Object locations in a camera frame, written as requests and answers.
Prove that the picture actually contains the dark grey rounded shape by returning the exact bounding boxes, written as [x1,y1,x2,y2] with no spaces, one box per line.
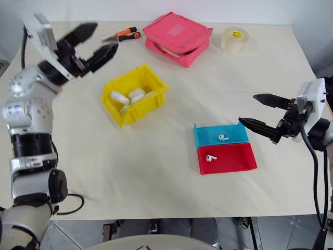
[116,217,219,244]

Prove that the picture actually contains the black metal table frame bar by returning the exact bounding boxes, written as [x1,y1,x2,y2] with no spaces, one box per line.
[246,216,262,250]

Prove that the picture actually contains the red plastic tray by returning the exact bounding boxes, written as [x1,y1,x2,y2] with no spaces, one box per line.
[197,142,258,176]

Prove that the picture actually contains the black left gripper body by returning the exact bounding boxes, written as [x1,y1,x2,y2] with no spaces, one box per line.
[56,37,92,78]

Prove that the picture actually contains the orange and black pliers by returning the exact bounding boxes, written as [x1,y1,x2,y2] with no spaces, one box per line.
[101,27,142,44]

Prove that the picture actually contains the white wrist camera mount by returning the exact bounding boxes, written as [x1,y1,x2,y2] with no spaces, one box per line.
[23,14,72,81]
[292,78,327,143]

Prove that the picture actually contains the blue plastic tray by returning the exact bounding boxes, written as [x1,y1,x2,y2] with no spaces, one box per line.
[193,121,250,146]

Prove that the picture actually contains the pink fabric zip pouch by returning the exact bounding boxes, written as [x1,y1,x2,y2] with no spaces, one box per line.
[142,11,214,68]

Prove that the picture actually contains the clear adhesive tape roll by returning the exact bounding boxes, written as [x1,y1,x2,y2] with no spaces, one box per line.
[220,26,250,55]

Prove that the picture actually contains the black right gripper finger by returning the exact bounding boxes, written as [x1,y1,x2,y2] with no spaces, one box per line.
[238,117,279,143]
[253,93,297,110]

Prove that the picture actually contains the pale rounded dome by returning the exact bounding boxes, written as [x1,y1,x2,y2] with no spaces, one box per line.
[83,233,222,250]

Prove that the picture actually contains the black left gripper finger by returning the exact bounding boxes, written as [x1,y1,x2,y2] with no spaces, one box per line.
[85,43,120,73]
[63,22,99,49]

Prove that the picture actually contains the yellow plastic bin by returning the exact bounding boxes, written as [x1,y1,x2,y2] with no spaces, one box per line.
[100,64,169,130]

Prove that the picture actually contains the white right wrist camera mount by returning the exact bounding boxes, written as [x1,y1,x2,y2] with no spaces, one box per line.
[292,78,327,143]

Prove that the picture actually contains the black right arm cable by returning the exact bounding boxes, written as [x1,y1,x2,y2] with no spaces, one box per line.
[300,122,330,232]

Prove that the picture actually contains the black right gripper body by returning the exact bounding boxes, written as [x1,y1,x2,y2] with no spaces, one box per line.
[275,98,313,144]

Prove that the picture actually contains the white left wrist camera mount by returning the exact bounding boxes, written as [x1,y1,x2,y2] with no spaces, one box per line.
[23,14,72,81]

